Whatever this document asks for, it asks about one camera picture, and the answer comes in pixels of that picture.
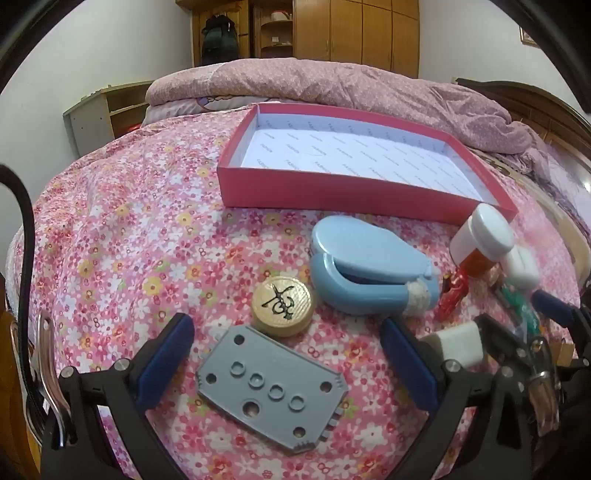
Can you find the dark wooden headboard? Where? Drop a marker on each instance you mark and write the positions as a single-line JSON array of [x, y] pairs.
[[531, 101]]

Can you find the low open shelf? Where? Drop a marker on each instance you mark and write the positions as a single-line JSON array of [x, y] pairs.
[[87, 124]]

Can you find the wooden wardrobe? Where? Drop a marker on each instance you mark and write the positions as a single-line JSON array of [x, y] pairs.
[[369, 27]]

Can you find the round wooden chess piece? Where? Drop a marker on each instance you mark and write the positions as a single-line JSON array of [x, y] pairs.
[[281, 300]]

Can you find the white-lidded orange jar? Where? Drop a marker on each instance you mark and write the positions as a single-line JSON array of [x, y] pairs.
[[489, 230]]

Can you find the white foam block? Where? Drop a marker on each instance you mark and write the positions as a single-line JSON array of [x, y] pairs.
[[455, 346]]

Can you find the red cardboard box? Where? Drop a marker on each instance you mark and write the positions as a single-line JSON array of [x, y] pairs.
[[323, 194]]

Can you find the wooden nightstand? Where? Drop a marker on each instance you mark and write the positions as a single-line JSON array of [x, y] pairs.
[[7, 346]]

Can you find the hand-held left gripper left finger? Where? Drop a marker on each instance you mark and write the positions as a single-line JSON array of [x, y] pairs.
[[168, 350]]

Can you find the pink quilt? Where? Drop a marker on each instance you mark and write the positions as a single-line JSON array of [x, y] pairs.
[[346, 83]]

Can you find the white earbud case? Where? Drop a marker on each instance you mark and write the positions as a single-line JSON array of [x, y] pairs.
[[521, 270]]

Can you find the metal spring clip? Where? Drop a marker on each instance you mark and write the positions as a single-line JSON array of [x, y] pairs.
[[46, 350], [545, 401]]

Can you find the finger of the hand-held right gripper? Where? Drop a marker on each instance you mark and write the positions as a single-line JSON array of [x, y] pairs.
[[501, 339], [551, 307]]

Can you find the wall picture frame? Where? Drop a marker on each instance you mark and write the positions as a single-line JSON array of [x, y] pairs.
[[528, 37]]

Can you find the small red toy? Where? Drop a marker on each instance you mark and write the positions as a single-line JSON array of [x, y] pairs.
[[455, 288]]

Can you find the pink floral bedsheet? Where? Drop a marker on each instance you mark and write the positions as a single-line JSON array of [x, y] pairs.
[[138, 230]]

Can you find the dark backpack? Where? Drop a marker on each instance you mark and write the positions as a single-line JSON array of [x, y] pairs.
[[217, 41]]

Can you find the light blue plastic case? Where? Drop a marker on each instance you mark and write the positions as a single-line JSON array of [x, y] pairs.
[[360, 249]]

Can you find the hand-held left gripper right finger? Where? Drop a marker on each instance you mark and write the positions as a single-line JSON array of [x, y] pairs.
[[411, 364]]

